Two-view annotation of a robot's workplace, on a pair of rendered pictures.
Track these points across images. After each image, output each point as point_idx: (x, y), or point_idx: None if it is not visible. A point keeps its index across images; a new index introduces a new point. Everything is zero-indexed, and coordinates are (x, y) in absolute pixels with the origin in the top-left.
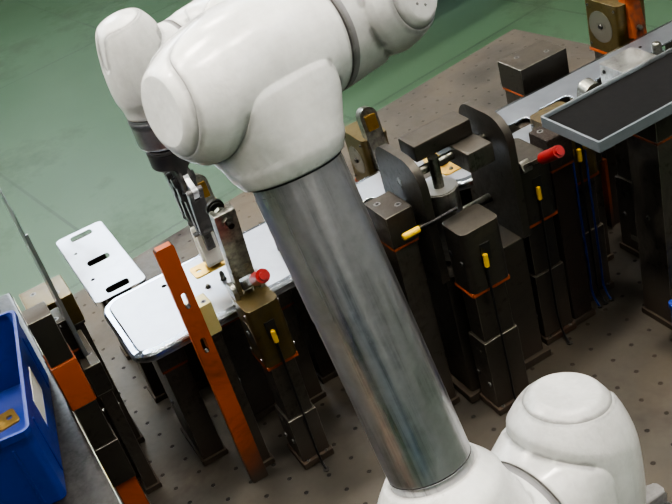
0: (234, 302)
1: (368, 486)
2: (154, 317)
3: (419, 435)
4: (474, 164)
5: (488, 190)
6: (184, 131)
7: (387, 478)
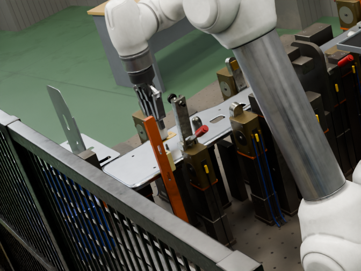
0: (182, 152)
1: (260, 254)
2: (132, 170)
3: (323, 167)
4: (304, 70)
5: (308, 89)
6: (210, 12)
7: (304, 197)
